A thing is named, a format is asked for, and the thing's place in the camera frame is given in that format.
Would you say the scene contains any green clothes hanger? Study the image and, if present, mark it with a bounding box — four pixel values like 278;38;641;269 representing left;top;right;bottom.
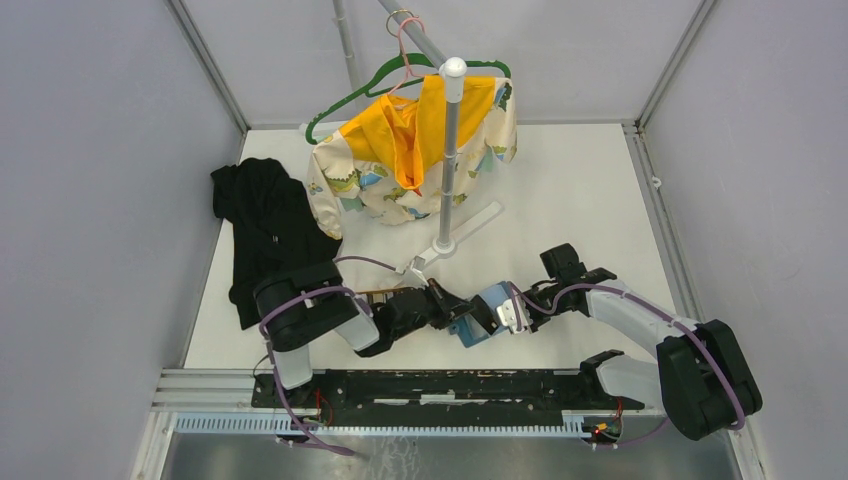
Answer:
303;52;511;145

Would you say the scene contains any black garment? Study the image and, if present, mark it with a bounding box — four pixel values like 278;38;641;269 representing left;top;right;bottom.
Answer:
211;158;341;330

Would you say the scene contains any yellow dinosaur print shirt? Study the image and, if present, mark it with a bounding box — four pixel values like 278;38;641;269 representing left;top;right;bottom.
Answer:
307;76;517;239

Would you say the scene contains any white clothes rack stand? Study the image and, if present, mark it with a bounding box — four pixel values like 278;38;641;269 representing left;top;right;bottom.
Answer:
313;1;506;266

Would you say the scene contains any black VIP credit card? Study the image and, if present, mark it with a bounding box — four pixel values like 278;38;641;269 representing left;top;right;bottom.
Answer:
468;312;501;337

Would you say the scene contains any pink clothes hanger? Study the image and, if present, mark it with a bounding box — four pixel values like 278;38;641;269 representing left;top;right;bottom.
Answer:
386;9;426;95

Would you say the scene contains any white slotted cable duct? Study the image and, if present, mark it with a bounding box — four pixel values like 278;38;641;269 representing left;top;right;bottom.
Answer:
174;412;590;439

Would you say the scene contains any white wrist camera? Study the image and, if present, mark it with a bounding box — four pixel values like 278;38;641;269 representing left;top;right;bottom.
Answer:
398;256;428;288
495;299;532;334

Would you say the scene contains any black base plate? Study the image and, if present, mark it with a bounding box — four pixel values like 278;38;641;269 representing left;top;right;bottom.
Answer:
285;369;644;427

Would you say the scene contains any yellow box of cards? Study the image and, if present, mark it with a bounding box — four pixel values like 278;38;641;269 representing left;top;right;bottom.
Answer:
358;287;407;303

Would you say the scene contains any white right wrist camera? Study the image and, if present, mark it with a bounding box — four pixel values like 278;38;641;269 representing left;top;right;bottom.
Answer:
495;299;532;334

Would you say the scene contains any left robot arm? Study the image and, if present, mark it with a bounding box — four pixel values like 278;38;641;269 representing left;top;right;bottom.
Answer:
253;261;477;408

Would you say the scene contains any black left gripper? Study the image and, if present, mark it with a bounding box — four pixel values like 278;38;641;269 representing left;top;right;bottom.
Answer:
392;278;477;341

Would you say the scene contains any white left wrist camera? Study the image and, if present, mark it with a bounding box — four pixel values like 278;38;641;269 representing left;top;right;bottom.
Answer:
398;256;428;288

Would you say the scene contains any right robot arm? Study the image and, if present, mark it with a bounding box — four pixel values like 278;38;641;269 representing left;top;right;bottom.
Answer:
506;243;763;440

